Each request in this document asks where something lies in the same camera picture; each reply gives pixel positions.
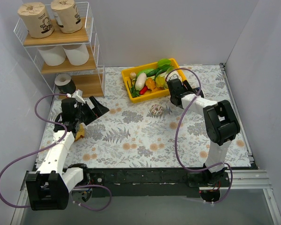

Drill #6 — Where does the black roll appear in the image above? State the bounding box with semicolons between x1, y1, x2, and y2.
193;87;204;98
54;74;76;95

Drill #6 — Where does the white toilet paper roll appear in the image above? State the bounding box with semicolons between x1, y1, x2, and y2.
37;45;66;66
62;44;89;66

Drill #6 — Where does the brown paper roll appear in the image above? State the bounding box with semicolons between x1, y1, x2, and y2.
51;0;82;34
17;2;54;39

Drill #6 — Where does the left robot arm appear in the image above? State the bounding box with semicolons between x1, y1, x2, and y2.
26;97;109;210

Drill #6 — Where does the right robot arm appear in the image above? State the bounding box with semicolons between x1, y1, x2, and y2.
167;78;240;187

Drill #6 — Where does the white cauliflower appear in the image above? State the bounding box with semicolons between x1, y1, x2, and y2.
165;68;182;82

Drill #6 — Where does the toast bread slice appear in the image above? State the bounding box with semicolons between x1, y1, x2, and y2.
74;126;85;142

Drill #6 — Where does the orange yellow pepper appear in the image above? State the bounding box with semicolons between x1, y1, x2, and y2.
145;78;156;90

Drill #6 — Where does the green leafy vegetable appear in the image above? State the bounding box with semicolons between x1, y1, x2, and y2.
157;58;171;68

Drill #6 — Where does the yellow plastic bin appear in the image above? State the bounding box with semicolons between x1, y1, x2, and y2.
121;58;178;103

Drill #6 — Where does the green cucumber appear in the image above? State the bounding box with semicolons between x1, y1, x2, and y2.
146;68;160;77

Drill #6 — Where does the red chili pepper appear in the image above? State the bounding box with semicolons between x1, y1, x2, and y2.
139;86;148;95

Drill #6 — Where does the white radish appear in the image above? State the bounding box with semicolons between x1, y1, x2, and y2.
135;73;147;91

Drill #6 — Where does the green herb sprig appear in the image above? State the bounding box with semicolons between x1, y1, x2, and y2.
127;79;141;98

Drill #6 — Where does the small mushroom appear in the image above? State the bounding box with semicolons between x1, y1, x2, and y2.
130;72;137;80

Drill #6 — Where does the white wire wooden shelf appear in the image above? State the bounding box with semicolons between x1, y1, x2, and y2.
14;2;105;98

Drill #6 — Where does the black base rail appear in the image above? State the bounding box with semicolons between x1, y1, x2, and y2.
21;166;251;204

